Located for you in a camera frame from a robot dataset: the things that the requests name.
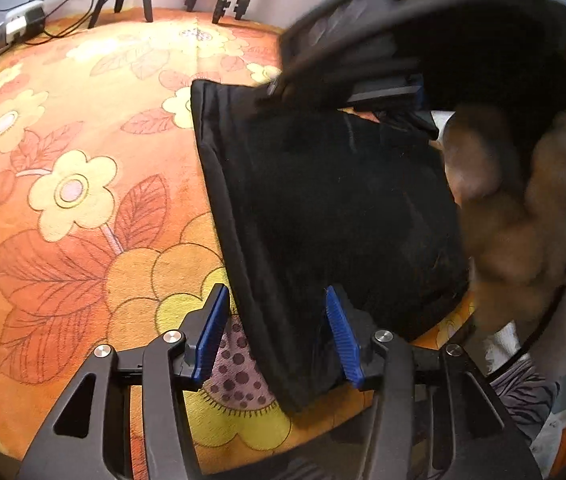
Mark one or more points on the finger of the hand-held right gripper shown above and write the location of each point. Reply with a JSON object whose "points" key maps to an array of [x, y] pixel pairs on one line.
{"points": [[415, 122], [388, 94]]}

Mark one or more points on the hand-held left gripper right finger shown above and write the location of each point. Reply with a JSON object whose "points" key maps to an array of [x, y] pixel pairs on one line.
{"points": [[343, 340]]}

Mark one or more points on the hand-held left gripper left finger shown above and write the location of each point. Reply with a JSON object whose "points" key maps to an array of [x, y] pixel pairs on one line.
{"points": [[210, 335]]}

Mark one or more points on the black pants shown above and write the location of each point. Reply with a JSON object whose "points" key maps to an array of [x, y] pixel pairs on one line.
{"points": [[323, 210]]}

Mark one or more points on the person's right hand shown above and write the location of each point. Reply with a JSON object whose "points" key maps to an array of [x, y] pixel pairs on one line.
{"points": [[503, 240]]}

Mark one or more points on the white fluffy towel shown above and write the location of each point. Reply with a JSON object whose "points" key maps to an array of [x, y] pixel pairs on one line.
{"points": [[505, 347]]}

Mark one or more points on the orange floral blanket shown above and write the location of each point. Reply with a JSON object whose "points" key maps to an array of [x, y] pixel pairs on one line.
{"points": [[78, 210]]}

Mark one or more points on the leaf patterned cloth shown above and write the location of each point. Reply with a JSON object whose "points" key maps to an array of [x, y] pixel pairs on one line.
{"points": [[528, 405]]}

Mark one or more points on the white power strip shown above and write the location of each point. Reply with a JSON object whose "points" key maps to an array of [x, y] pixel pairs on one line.
{"points": [[23, 20]]}

